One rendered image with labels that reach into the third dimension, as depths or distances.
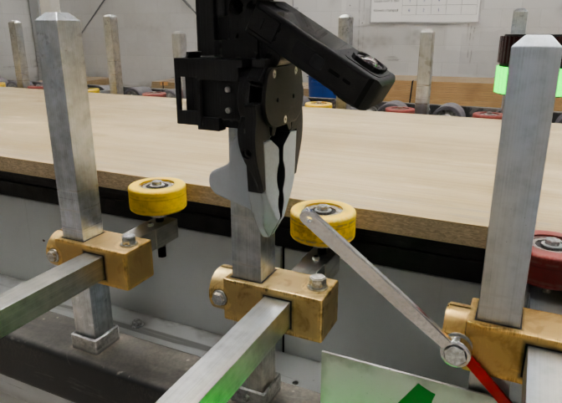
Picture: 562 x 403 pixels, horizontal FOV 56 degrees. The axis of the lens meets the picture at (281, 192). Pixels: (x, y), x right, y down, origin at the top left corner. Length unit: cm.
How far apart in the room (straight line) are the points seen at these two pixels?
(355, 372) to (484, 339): 13
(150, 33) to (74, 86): 864
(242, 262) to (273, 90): 22
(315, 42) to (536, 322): 31
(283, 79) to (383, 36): 730
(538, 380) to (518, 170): 16
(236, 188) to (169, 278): 52
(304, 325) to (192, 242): 37
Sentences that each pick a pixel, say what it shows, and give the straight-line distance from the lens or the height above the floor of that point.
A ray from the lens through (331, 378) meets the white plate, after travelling 58.
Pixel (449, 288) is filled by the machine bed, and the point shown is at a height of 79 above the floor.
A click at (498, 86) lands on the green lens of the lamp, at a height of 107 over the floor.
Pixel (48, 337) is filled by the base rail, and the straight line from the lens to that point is 83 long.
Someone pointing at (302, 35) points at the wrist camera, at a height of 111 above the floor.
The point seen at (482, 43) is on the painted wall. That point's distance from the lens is 756.
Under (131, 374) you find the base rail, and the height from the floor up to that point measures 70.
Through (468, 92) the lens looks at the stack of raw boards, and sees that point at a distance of 630.
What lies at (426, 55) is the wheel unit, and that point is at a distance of 156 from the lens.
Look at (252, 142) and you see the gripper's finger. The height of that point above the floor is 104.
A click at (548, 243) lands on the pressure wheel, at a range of 60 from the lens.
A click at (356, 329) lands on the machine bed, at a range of 81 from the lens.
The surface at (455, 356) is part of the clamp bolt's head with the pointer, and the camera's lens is 50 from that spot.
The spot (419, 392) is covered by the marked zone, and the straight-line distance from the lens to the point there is 55.
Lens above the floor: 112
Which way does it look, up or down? 17 degrees down
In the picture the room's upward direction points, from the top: straight up
